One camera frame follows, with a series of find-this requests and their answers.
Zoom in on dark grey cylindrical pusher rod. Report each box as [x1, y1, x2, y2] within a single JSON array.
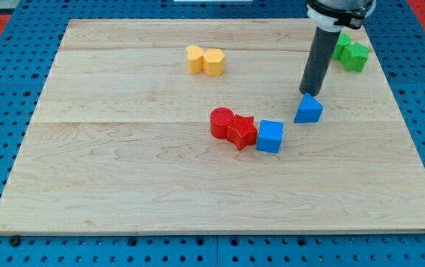
[[299, 27, 340, 96]]

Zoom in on blue triangle block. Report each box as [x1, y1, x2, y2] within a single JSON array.
[[294, 93, 323, 123]]

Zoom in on blue cube block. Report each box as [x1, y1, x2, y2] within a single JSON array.
[[256, 120, 284, 154]]

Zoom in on green block behind rod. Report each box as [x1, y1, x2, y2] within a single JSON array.
[[332, 33, 352, 60]]

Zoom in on green star block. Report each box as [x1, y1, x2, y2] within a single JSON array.
[[339, 42, 371, 73]]

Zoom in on yellow hexagon block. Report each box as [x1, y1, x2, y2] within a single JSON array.
[[202, 49, 225, 76]]

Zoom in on red star block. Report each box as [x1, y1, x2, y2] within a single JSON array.
[[226, 114, 258, 151]]

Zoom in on red cylinder block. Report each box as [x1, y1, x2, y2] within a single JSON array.
[[210, 107, 234, 139]]

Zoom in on yellow heart block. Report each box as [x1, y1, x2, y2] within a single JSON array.
[[186, 45, 205, 74]]

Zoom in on light wooden board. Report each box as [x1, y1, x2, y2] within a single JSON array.
[[0, 19, 425, 236]]

